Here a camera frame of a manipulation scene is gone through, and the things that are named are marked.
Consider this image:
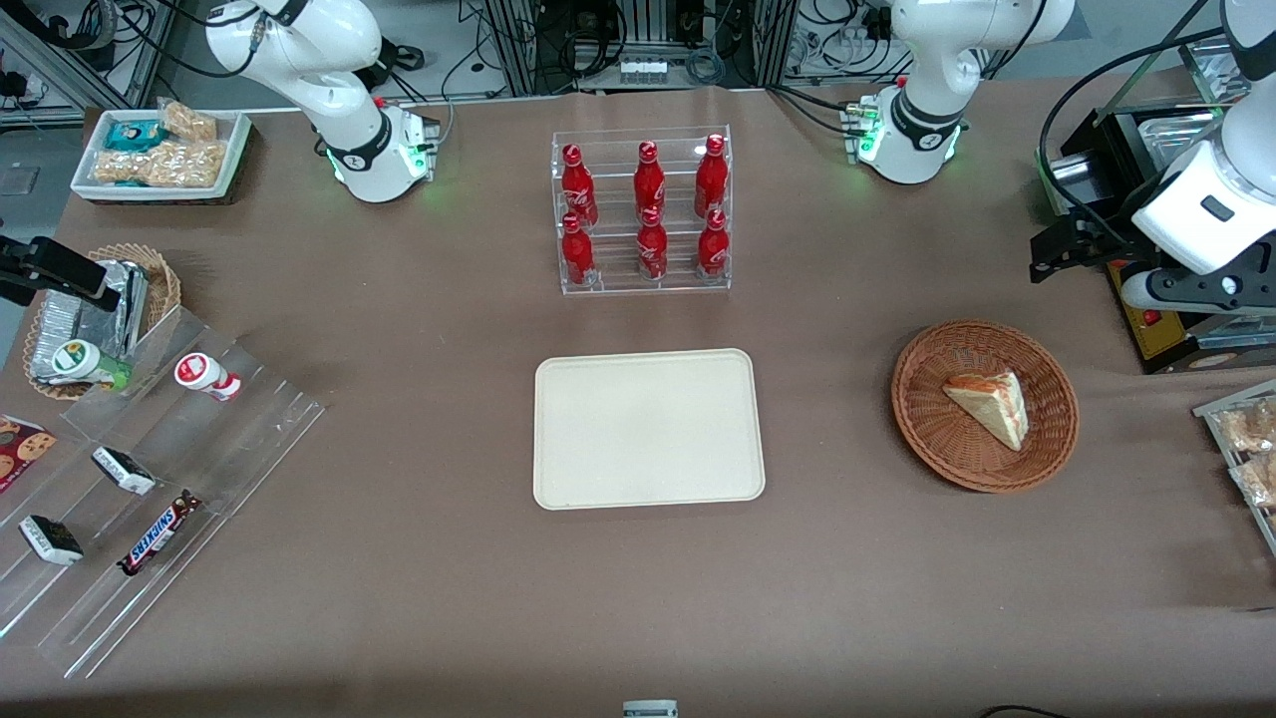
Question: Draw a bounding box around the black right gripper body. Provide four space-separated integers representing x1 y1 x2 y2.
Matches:
0 236 51 308

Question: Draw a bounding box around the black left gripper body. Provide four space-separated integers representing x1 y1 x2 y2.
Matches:
1082 204 1149 272

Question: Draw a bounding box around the triangle sandwich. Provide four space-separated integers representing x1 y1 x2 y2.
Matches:
943 371 1030 453

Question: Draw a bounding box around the tan wicker basket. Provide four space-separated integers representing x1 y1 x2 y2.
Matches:
21 243 183 402

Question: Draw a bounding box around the grey snack tray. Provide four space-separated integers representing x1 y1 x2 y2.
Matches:
1192 378 1276 556

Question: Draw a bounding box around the brown round wicker basket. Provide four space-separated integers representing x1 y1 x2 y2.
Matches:
890 319 1081 495

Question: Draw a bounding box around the cream plastic tray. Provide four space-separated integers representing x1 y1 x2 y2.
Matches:
534 348 767 512

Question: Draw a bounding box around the foil wrapped package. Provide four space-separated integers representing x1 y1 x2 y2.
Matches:
27 288 85 382
72 260 152 362

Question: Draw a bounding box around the black metal machine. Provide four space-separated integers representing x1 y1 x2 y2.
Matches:
1037 36 1276 377

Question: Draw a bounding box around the green label yogurt bottle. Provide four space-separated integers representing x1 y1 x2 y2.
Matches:
51 338 134 392

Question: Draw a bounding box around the yellow control box red button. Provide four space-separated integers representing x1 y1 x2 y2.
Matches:
1105 259 1203 376

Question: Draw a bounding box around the puffed rice snack bag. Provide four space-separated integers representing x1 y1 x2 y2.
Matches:
92 148 151 187
143 139 229 190
158 99 219 144

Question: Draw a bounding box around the teal snack packet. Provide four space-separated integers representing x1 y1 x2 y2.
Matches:
103 119 168 154

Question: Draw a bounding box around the red label yogurt bottle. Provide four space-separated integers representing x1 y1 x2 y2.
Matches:
173 352 243 403

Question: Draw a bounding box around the chocolate chip cookie packet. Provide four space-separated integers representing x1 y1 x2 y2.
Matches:
0 414 59 496

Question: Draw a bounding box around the white rectangular snack bin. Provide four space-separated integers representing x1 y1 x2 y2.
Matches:
69 108 254 207

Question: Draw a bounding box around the black white snack bar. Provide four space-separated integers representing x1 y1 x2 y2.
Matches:
18 514 86 567
91 446 158 497

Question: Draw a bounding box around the clear bag crispy snack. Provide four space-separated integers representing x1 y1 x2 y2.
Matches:
1217 398 1276 456
1230 454 1276 511

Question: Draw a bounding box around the clear acrylic tiered stand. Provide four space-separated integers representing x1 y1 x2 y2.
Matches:
0 303 327 681

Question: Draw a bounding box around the snickers chocolate bar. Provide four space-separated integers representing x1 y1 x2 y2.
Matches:
117 490 204 577

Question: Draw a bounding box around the red cola bottle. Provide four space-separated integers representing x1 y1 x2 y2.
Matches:
559 213 598 288
635 206 671 282
694 134 731 219
696 208 732 279
561 144 600 229
633 141 668 216

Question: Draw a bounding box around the clear acrylic bottle rack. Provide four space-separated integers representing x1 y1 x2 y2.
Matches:
550 125 734 296

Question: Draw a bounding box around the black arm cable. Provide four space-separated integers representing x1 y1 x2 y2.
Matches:
1036 0 1229 250

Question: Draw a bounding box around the aluminium frame equipment rack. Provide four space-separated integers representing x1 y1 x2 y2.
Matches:
482 0 800 97

